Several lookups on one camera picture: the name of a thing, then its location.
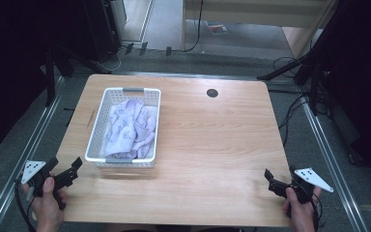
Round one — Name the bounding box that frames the beige wooden cabinet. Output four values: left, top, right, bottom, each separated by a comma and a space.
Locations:
181, 0, 340, 60

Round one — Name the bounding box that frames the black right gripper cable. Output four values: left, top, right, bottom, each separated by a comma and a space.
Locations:
308, 192, 325, 232

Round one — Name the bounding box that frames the black floor cable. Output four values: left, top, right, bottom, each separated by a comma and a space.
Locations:
268, 56, 317, 147

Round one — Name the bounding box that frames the black metal stand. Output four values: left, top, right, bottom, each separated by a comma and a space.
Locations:
43, 44, 113, 108

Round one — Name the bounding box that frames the person's right hand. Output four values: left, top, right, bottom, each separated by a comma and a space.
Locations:
281, 186, 323, 232

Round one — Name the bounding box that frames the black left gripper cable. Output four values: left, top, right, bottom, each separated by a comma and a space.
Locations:
14, 178, 37, 232

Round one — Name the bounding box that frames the black computer tower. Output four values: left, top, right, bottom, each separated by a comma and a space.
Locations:
82, 0, 128, 63

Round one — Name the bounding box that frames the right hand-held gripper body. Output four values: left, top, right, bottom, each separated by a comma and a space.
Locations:
268, 167, 334, 205

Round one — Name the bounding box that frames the book with red cover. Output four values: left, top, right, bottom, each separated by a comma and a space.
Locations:
206, 20, 229, 36

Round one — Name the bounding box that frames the black tripod stand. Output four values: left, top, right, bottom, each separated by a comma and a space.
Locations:
256, 0, 352, 116

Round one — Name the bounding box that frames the person's left hand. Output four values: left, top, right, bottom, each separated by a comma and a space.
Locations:
21, 176, 69, 232

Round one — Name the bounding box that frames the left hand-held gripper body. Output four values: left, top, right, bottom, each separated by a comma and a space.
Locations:
20, 159, 79, 211

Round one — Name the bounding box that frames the aluminium floor rail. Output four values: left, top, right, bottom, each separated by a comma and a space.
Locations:
298, 93, 370, 232
0, 75, 67, 232
111, 71, 271, 81

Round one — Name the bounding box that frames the white floor cable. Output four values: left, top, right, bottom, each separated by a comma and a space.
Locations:
95, 44, 127, 73

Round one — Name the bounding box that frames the lilac printed cloth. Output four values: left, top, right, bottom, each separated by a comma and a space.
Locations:
103, 98, 158, 160

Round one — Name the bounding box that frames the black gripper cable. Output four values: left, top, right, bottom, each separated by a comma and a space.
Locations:
308, 192, 325, 232
14, 178, 37, 232

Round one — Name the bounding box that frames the black hanging cable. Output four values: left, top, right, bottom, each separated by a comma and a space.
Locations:
181, 0, 205, 53

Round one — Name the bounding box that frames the white perforated plastic basket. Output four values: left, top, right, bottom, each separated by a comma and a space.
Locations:
84, 86, 162, 169

